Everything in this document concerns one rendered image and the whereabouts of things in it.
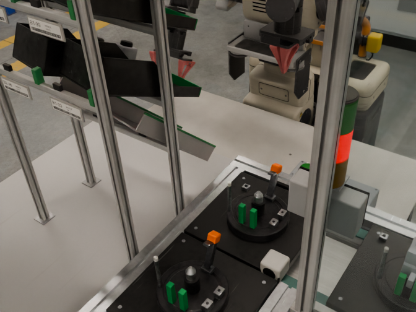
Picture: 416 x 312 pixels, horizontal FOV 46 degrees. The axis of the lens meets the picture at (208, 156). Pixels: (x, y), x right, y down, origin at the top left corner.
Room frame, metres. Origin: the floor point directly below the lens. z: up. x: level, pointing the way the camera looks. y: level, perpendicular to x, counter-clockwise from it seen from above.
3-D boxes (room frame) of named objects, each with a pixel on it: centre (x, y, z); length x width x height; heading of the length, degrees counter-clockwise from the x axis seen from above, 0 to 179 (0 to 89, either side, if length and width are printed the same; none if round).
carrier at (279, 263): (0.79, -0.10, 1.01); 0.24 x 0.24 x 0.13; 53
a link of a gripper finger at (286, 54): (0.99, -0.17, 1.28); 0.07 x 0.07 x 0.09; 52
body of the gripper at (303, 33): (0.98, -0.18, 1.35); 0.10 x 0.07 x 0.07; 52
